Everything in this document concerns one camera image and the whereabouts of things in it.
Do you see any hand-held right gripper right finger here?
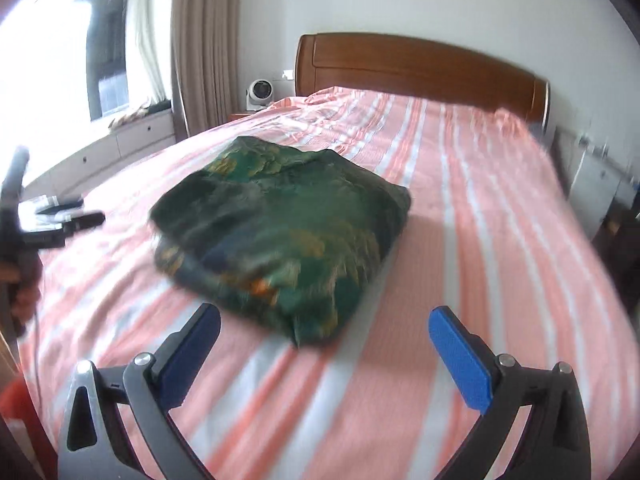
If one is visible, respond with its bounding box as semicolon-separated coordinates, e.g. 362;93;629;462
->
428;305;593;480

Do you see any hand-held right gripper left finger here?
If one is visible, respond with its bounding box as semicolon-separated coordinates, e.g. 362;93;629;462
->
57;302;222;480

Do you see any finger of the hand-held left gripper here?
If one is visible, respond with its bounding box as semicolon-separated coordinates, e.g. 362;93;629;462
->
60;211;107;233
37;194;84;213

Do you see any green printed padded jacket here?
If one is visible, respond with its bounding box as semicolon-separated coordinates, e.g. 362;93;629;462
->
150;135;413;348

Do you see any white window seat cabinet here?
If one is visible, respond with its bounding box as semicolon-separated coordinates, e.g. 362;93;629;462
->
22;107;177;196

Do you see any bed with pink striped cover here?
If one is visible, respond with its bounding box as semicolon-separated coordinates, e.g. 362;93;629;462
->
17;85;631;480

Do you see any patterned seat cushion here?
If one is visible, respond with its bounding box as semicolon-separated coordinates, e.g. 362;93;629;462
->
107;105;151;128

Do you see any window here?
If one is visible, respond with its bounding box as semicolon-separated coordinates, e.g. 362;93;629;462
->
0;0;133;126

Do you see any white sheer curtain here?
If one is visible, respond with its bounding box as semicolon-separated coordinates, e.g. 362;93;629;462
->
122;0;173;111

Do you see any brown curtain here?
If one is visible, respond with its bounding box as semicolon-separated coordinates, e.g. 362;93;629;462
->
170;0;246;141

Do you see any white desk fan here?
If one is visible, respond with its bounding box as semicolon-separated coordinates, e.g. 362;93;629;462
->
246;78;275;111

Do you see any white desk with drawers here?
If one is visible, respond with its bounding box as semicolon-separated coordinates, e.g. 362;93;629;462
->
570;130;636;221

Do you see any wooden headboard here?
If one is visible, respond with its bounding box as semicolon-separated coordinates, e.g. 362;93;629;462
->
294;32;551;126

